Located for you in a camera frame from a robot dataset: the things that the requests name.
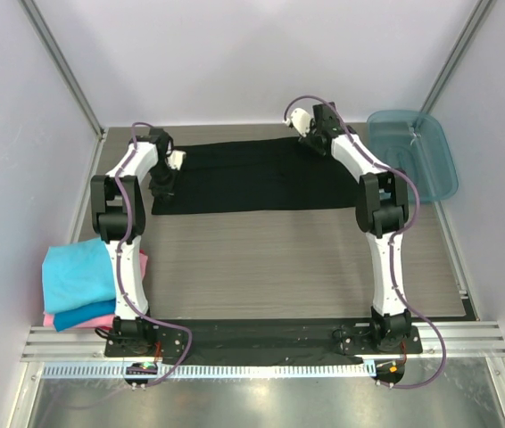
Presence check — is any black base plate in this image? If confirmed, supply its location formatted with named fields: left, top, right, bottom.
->
left=95, top=318, right=423, bottom=366

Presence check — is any light blue folded shirt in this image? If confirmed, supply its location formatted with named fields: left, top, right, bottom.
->
left=42, top=238, right=116, bottom=315

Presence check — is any left frame post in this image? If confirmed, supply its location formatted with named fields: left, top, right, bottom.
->
left=18, top=0, right=104, bottom=139

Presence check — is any aluminium extrusion rail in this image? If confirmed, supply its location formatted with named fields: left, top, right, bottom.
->
left=21, top=322, right=505, bottom=362

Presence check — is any black t shirt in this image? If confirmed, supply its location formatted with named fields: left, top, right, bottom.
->
left=152, top=137, right=358, bottom=216

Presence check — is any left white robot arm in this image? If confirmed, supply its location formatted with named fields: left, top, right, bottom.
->
left=90, top=122, right=186, bottom=357

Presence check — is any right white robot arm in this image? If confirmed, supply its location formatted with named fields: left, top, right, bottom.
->
left=286, top=103, right=411, bottom=353

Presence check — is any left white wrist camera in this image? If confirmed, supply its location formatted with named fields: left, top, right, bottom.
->
left=166, top=150, right=186, bottom=171

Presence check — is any right frame post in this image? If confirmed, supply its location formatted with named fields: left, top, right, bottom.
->
left=420, top=0, right=496, bottom=113

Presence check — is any dark blue folded shirt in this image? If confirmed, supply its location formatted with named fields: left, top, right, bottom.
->
left=53, top=300, right=116, bottom=332

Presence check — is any teal plastic bin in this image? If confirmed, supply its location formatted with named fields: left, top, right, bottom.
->
left=367, top=110, right=459, bottom=203

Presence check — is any frame post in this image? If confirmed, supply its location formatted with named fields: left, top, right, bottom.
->
left=18, top=0, right=104, bottom=139
left=420, top=0, right=496, bottom=113

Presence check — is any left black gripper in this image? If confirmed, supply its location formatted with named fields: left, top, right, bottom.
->
left=149, top=162, right=181, bottom=207

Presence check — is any pink folded shirt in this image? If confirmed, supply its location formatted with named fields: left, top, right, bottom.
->
left=42, top=249, right=150, bottom=331

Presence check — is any slotted cable duct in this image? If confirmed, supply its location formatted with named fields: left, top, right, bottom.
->
left=42, top=360, right=376, bottom=381

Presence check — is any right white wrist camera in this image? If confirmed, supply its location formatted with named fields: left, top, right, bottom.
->
left=284, top=108, right=314, bottom=137

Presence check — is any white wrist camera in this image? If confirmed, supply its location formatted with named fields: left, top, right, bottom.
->
left=284, top=108, right=314, bottom=137
left=166, top=150, right=186, bottom=171

